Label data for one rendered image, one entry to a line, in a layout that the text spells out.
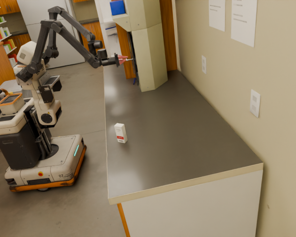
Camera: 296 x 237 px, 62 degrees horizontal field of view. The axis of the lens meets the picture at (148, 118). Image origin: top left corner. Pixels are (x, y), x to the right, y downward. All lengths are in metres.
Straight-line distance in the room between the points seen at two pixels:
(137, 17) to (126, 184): 1.16
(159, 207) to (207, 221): 0.28
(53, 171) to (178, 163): 1.61
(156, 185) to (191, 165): 0.20
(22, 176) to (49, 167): 0.28
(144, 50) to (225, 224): 1.25
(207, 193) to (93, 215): 1.37
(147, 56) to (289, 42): 1.14
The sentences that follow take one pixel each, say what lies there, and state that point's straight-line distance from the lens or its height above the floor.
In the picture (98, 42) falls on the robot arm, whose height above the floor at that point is 1.30.
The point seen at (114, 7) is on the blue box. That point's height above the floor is 1.56.
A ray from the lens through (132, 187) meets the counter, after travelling 1.12.
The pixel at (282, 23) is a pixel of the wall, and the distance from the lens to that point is 1.01.
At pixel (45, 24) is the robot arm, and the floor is 1.53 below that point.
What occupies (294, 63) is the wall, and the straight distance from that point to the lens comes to 0.97.
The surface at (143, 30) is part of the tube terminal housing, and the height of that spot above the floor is 1.40.
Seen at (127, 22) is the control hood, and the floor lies 1.47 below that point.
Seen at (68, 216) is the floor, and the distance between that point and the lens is 2.45.
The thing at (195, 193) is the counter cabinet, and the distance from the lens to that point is 1.18.
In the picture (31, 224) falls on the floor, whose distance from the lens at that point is 2.56.
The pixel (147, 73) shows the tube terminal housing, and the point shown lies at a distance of 1.93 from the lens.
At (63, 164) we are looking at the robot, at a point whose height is 0.28.
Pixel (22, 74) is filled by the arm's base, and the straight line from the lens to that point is 2.19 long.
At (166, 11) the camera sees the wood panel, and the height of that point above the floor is 1.45.
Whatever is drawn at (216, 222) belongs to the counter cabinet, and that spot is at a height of 0.61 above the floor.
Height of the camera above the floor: 1.72
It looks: 29 degrees down
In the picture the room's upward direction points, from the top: 9 degrees counter-clockwise
